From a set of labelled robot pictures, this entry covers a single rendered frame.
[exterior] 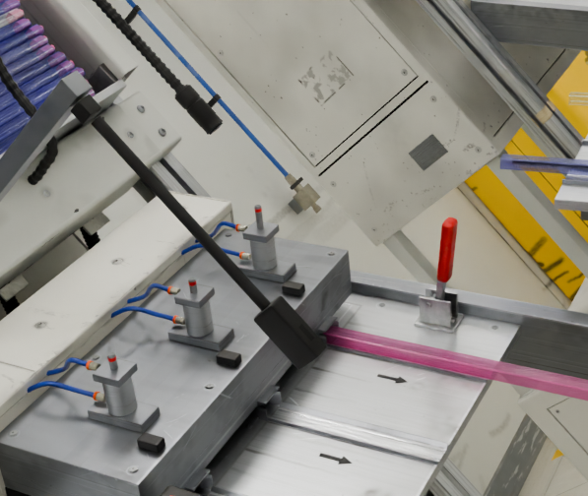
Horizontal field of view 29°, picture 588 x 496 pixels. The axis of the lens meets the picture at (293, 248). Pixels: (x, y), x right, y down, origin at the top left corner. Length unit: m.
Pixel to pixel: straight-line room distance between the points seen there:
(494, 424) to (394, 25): 2.03
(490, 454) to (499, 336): 2.59
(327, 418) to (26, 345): 0.25
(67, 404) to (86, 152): 0.30
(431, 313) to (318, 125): 0.99
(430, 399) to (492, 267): 3.10
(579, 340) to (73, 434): 0.44
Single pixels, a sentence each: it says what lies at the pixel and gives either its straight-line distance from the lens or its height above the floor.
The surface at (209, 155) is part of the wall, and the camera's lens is 3.40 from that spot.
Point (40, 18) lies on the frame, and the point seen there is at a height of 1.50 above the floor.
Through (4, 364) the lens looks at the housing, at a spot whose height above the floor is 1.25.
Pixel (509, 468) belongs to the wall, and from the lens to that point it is 3.61.
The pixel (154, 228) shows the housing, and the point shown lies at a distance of 1.07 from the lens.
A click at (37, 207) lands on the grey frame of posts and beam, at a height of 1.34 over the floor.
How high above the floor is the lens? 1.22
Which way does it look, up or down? 3 degrees down
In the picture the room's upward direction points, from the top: 42 degrees counter-clockwise
